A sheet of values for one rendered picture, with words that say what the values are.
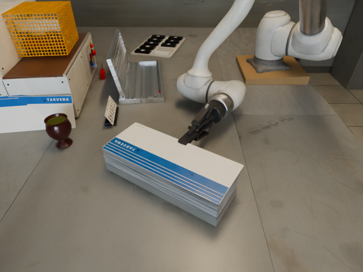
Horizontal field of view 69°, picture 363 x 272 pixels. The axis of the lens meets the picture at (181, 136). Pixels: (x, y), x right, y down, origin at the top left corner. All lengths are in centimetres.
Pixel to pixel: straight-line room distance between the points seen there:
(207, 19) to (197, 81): 252
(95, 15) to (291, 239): 338
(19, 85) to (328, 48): 130
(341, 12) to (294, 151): 313
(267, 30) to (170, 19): 224
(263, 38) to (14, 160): 121
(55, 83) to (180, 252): 76
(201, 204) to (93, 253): 29
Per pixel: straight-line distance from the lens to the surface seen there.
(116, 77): 118
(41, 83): 113
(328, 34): 137
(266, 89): 139
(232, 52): 184
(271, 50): 146
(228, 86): 105
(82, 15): 376
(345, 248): 81
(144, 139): 84
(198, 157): 77
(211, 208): 69
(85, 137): 106
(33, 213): 86
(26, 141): 114
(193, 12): 354
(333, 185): 94
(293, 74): 150
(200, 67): 109
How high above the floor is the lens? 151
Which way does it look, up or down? 37 degrees down
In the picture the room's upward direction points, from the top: straight up
